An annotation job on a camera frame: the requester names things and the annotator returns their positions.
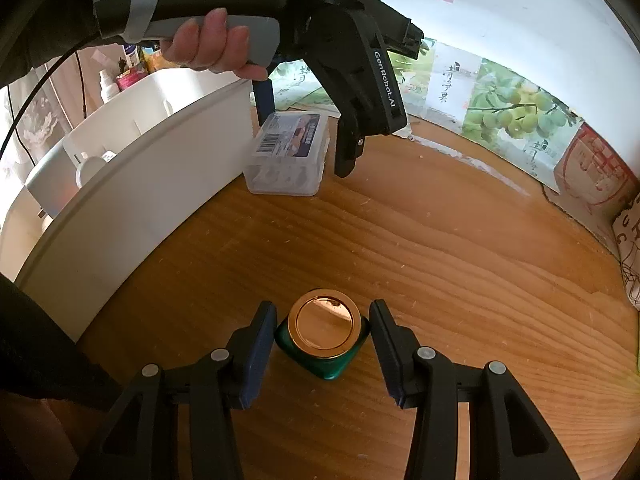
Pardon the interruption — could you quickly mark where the clear plastic box blue label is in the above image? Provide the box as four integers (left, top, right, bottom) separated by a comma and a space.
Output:
243, 112, 330, 197

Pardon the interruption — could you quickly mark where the white spray bottle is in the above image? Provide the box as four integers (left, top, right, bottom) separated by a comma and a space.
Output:
100, 70, 120, 103

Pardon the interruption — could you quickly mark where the brown cardboard panel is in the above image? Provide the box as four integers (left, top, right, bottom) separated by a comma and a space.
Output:
554, 122, 639, 223

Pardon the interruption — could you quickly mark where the person's left hand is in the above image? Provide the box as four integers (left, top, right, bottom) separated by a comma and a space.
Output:
160, 8, 268, 81

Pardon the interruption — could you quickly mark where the orange juice carton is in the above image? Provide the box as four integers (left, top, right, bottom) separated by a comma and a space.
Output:
141, 47, 180, 74

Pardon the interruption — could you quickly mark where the green jar with gold lid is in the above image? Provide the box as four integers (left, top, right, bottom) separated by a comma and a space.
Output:
274, 288, 370, 380

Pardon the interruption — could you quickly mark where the green grape cardboard panel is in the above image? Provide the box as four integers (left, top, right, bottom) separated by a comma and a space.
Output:
269, 37, 584, 194

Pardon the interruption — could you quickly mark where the white plastic storage bin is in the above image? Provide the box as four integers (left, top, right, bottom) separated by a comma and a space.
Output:
1, 70, 254, 340

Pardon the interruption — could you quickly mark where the black cable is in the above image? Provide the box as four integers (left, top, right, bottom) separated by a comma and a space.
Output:
0, 41, 89, 166

